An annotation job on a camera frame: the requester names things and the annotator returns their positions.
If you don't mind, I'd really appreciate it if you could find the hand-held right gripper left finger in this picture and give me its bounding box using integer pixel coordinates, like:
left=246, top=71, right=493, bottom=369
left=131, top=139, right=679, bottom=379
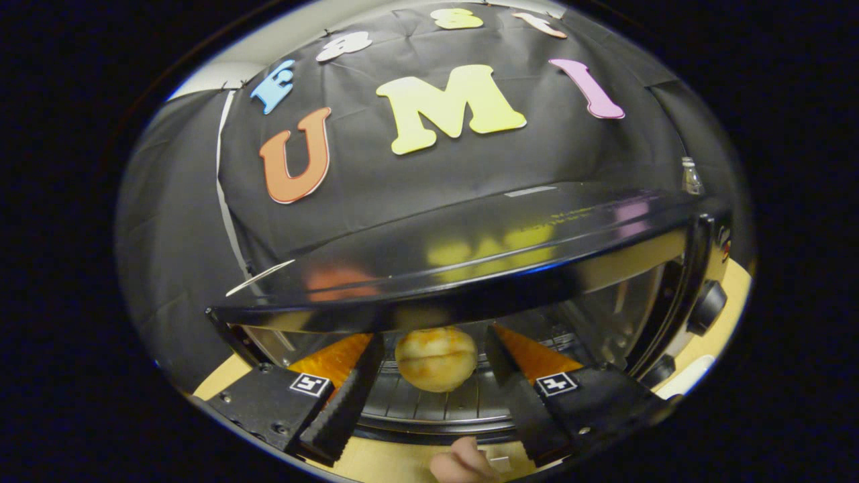
left=205, top=333, right=385, bottom=467

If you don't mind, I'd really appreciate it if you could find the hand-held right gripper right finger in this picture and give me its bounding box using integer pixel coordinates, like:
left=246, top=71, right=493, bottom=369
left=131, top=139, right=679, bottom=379
left=485, top=325, right=678, bottom=468

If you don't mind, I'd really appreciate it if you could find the round bread roll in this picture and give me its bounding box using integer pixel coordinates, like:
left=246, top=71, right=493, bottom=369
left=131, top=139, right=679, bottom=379
left=395, top=327, right=478, bottom=394

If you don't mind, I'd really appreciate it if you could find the black electric oven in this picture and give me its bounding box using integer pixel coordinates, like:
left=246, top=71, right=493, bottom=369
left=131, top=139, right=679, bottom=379
left=205, top=181, right=734, bottom=447

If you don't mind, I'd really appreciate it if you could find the white divided dish with grains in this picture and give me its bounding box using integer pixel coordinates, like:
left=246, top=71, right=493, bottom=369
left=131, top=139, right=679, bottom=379
left=654, top=354, right=716, bottom=400

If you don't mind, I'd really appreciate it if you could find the clear plastic water bottle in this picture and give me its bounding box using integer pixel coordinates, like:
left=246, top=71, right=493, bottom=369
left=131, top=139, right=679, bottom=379
left=681, top=156, right=705, bottom=195

